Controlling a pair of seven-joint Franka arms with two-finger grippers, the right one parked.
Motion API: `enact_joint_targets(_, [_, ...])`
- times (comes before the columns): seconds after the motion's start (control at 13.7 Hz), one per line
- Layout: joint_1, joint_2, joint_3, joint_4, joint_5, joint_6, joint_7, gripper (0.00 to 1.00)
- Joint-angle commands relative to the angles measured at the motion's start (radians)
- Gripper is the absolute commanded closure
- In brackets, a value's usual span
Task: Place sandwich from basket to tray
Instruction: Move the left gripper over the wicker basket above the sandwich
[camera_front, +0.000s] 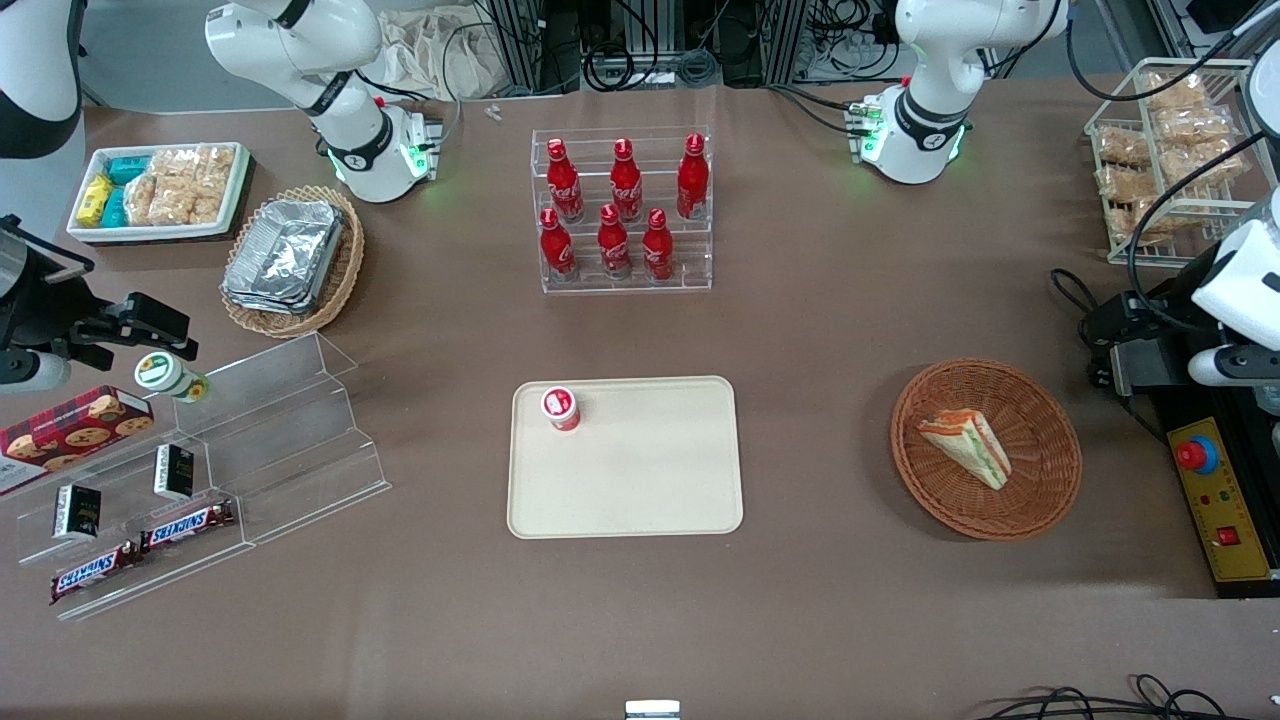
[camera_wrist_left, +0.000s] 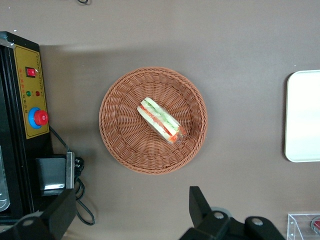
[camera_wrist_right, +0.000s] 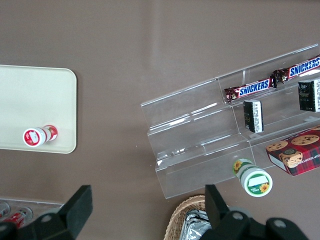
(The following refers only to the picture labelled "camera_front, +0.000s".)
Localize black cable bundle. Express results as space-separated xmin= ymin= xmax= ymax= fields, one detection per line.
xmin=975 ymin=674 xmax=1280 ymax=720

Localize white wire rack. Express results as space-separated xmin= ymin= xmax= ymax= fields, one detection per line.
xmin=1085 ymin=57 xmax=1263 ymax=267

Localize red tartan cookie box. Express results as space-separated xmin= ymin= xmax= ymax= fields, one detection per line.
xmin=0 ymin=385 xmax=156 ymax=497

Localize green-lidded small cup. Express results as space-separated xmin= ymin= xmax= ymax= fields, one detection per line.
xmin=135 ymin=352 xmax=211 ymax=404

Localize black base cables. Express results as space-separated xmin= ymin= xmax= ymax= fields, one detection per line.
xmin=768 ymin=84 xmax=873 ymax=137

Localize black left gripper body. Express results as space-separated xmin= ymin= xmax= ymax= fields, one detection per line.
xmin=1140 ymin=245 xmax=1221 ymax=347

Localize red-lidded small cup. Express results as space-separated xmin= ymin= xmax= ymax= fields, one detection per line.
xmin=541 ymin=386 xmax=582 ymax=432

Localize yellow emergency stop control box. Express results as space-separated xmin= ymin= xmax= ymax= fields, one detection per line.
xmin=1166 ymin=416 xmax=1278 ymax=584

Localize aluminium foil tray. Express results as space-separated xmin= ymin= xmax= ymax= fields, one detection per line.
xmin=226 ymin=199 xmax=346 ymax=303
xmin=221 ymin=275 xmax=323 ymax=317

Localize black looped cable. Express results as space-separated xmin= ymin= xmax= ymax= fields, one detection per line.
xmin=1050 ymin=130 xmax=1280 ymax=336

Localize yellow snack packet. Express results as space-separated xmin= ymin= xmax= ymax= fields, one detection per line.
xmin=78 ymin=173 xmax=115 ymax=229

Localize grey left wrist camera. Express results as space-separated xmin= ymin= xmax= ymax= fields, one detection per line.
xmin=1188 ymin=343 xmax=1280 ymax=389

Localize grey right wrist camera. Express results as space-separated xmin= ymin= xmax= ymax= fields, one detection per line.
xmin=0 ymin=350 xmax=73 ymax=393

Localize beige cloth bag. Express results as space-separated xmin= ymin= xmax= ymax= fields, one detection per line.
xmin=375 ymin=8 xmax=503 ymax=101

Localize white rectangular snack tray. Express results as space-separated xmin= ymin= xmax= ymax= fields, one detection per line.
xmin=66 ymin=142 xmax=252 ymax=244

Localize red cola bottle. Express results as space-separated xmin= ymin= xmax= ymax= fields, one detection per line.
xmin=546 ymin=138 xmax=585 ymax=223
xmin=598 ymin=204 xmax=633 ymax=280
xmin=610 ymin=138 xmax=644 ymax=222
xmin=642 ymin=208 xmax=675 ymax=282
xmin=540 ymin=208 xmax=578 ymax=282
xmin=677 ymin=133 xmax=710 ymax=220

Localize round brown wicker basket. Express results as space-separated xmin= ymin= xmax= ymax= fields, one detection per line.
xmin=890 ymin=358 xmax=1084 ymax=542

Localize small black carton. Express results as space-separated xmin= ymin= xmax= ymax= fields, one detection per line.
xmin=153 ymin=444 xmax=196 ymax=501
xmin=52 ymin=484 xmax=102 ymax=542

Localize clear acrylic stepped shelf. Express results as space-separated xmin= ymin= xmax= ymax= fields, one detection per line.
xmin=170 ymin=332 xmax=392 ymax=547
xmin=0 ymin=395 xmax=257 ymax=623

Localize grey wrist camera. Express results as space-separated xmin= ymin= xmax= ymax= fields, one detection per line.
xmin=0 ymin=350 xmax=73 ymax=393
xmin=1188 ymin=343 xmax=1280 ymax=389

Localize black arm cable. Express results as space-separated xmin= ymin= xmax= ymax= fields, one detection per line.
xmin=1063 ymin=0 xmax=1280 ymax=103

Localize triangular sandwich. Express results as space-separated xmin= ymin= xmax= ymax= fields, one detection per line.
xmin=917 ymin=408 xmax=1013 ymax=491

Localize oval brown wicker basket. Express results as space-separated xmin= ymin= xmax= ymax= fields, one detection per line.
xmin=220 ymin=185 xmax=365 ymax=339

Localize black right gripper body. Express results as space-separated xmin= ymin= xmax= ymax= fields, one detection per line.
xmin=0 ymin=215 xmax=126 ymax=356

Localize clear fried snack bag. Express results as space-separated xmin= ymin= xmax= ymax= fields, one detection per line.
xmin=1095 ymin=128 xmax=1153 ymax=167
xmin=1108 ymin=200 xmax=1183 ymax=248
xmin=1143 ymin=72 xmax=1207 ymax=113
xmin=1097 ymin=165 xmax=1163 ymax=208
xmin=1160 ymin=145 xmax=1249 ymax=193
xmin=1155 ymin=105 xmax=1233 ymax=151

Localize clear acrylic bottle rack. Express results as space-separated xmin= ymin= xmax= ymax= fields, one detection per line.
xmin=531 ymin=126 xmax=714 ymax=294

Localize beige plastic tray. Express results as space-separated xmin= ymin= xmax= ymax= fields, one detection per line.
xmin=507 ymin=376 xmax=745 ymax=540

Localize coiled background cables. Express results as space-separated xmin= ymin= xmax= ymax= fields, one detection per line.
xmin=580 ymin=0 xmax=721 ymax=93

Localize Snickers chocolate bar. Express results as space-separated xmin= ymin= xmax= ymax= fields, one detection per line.
xmin=140 ymin=500 xmax=237 ymax=554
xmin=50 ymin=541 xmax=144 ymax=605

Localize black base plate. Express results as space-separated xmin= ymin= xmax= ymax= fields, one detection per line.
xmin=1140 ymin=270 xmax=1280 ymax=599

